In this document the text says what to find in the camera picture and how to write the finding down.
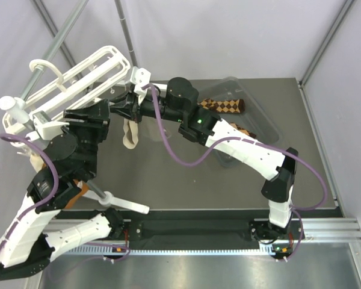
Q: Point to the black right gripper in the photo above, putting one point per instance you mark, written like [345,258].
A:
[127,106]

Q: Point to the cream white ribbed sock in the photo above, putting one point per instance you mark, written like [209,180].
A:
[134,131]

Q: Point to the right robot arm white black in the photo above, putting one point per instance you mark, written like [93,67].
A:
[208,129]

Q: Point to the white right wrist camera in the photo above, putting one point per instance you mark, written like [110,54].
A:
[139,77]

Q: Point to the white pole joint connector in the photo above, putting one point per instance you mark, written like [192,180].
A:
[15,107]

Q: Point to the clear plastic bin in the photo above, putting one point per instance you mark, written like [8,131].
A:
[254,119]

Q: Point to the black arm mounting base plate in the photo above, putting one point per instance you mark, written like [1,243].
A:
[203,234]

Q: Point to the aluminium frame rail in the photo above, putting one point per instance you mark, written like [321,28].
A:
[327,230]

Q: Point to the brown orange argyle sock crumpled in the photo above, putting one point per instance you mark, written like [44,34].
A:
[238,128]

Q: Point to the brown orange argyle sock flat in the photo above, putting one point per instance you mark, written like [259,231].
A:
[233,106]

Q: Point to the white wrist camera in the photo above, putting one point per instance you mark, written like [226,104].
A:
[139,77]
[45,127]

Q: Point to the thin grey back stand pole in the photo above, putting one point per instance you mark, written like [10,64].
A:
[126,32]

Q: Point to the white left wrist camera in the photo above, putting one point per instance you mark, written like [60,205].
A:
[45,127]

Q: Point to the orange sock with cream cuff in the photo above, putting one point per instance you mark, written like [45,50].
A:
[68,192]

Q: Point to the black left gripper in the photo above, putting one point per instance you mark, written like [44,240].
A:
[99,114]

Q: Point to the white stand base foot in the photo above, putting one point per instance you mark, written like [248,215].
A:
[111,200]

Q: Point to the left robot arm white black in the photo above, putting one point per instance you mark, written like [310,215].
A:
[70,161]

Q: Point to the white plastic clip hanger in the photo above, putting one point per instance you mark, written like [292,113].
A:
[76,88]

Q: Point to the grey metal stand pole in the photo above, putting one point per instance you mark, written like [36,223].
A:
[57,45]

